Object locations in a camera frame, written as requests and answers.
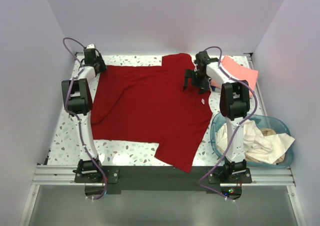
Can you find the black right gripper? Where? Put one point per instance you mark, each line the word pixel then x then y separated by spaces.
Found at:
pixel 203 87

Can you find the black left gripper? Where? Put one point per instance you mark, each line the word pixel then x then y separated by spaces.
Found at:
pixel 103 66

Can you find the red t shirt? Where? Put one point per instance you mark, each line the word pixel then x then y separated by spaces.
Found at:
pixel 150 104

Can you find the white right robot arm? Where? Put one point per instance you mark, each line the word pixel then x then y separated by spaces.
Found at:
pixel 234 105

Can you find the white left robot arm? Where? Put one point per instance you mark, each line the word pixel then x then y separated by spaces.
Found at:
pixel 78 103

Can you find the folded salmon pink t shirt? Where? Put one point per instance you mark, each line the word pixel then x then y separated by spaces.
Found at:
pixel 233 69

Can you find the teal plastic laundry basket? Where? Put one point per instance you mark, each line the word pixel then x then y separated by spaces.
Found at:
pixel 262 122

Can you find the cream t shirt in basket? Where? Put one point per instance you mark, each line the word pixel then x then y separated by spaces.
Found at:
pixel 253 144

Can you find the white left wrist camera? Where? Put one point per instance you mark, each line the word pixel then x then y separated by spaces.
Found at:
pixel 91 46

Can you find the aluminium frame rail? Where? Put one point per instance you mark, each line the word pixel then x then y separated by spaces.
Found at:
pixel 63 175

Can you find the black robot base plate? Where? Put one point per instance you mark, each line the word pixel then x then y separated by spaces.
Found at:
pixel 113 180

